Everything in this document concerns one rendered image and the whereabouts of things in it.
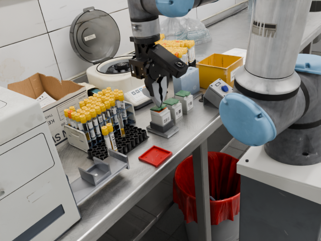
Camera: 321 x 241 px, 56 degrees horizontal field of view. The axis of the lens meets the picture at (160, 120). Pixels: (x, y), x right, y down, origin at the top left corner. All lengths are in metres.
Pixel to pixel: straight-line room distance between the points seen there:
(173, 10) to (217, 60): 0.62
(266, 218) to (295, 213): 0.09
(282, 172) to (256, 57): 0.30
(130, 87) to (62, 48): 0.37
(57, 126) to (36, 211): 0.38
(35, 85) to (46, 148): 0.64
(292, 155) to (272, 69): 0.26
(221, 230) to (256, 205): 0.65
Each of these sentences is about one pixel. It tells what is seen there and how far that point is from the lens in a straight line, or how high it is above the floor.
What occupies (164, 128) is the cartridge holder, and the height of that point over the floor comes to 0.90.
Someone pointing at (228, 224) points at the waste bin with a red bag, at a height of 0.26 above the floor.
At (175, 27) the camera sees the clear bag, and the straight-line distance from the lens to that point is 1.62.
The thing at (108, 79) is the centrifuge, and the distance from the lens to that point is 1.10.
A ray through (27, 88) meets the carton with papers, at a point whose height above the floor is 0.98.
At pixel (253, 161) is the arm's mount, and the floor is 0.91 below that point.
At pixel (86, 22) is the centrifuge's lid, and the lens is 1.34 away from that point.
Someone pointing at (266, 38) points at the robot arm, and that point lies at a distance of 0.52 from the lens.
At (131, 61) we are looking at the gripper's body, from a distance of 0.86.
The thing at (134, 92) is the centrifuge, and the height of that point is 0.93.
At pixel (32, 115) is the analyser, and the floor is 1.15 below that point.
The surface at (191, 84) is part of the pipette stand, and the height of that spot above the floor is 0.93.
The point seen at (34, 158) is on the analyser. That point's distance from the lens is 0.59.
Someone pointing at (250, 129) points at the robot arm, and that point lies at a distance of 0.58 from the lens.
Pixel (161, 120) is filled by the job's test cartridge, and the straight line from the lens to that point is 0.90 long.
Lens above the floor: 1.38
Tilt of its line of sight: 30 degrees down
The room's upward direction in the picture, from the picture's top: 8 degrees counter-clockwise
